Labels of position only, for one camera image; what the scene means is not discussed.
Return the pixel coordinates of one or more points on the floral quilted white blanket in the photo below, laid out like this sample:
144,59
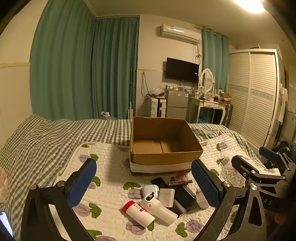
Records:
100,209

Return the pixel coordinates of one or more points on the teal window curtain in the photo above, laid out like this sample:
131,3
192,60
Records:
82,66

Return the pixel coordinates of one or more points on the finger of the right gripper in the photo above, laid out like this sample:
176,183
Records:
272,158
251,174

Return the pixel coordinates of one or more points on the brown cardboard box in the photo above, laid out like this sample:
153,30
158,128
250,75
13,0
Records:
162,145

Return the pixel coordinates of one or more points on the white louvered wardrobe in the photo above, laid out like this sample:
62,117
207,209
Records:
253,82

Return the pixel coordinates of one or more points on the light blue earbuds case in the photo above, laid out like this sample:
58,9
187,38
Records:
148,189

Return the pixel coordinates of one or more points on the black wall television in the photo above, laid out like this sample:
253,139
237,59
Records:
181,70

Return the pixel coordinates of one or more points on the clear water jug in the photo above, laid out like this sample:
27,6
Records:
107,116

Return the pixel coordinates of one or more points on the small grey refrigerator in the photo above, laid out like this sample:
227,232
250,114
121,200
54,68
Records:
176,103

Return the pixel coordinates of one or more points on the white handheld device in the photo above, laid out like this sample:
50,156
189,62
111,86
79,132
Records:
156,208

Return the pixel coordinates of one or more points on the white dressing table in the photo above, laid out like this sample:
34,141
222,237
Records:
204,104

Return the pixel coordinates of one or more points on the grey checkered bed sheet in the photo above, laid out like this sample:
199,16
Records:
39,151

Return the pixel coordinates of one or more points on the red capped white bottle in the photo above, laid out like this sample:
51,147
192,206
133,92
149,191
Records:
138,214

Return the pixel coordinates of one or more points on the white wall air conditioner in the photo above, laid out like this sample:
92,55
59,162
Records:
180,34

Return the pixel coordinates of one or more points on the smartphone screen corner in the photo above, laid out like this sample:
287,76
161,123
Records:
6,223

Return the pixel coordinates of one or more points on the teal right curtain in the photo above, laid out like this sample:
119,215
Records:
216,57

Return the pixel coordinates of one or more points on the white square charger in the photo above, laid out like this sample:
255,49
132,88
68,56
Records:
166,197

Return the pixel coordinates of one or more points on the oval white vanity mirror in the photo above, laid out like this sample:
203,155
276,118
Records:
206,81

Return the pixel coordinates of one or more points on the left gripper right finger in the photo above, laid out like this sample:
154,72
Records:
249,222

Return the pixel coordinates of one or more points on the black cylindrical speaker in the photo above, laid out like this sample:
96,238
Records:
178,209

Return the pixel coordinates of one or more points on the grey 65w charger block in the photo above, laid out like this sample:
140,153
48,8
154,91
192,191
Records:
185,196

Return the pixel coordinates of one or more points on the white ribbed suitcase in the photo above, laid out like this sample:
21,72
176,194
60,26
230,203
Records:
156,107

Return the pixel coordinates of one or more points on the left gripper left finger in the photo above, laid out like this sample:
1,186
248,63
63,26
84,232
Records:
38,222

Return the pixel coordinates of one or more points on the black flat phone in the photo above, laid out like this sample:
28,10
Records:
160,183

